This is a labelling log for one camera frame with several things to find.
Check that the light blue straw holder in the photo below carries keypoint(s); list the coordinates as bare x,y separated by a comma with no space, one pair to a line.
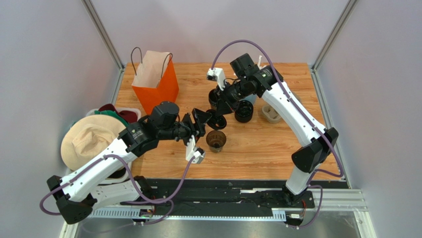
251,98

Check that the single brown plastic cup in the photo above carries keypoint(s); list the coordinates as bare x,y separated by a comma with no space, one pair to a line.
216,140

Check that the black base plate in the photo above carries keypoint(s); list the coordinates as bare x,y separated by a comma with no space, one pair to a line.
232,198

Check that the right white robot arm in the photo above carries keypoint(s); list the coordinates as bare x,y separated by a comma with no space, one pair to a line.
316,140

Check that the single black cup lid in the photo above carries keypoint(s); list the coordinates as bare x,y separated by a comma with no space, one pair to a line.
216,122

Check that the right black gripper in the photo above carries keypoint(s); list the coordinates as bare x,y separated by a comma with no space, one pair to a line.
223,101

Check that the green cloth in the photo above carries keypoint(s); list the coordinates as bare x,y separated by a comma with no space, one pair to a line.
112,114

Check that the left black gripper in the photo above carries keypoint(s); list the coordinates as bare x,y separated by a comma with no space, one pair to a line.
200,118

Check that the bottom pulp cup carrier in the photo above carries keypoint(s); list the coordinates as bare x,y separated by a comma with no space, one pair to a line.
270,114

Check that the dark red cloth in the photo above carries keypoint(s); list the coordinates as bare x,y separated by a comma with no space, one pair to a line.
125,116

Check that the black lid stack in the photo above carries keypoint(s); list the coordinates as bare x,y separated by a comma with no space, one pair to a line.
244,113

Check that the beige hat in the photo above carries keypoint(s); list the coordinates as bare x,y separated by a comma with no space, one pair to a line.
88,138

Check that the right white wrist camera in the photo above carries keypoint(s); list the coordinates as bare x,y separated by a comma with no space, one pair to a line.
218,75

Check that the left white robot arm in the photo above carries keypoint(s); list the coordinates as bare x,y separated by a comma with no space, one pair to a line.
80,193

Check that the orange paper bag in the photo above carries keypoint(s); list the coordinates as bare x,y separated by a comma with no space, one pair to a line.
155,80

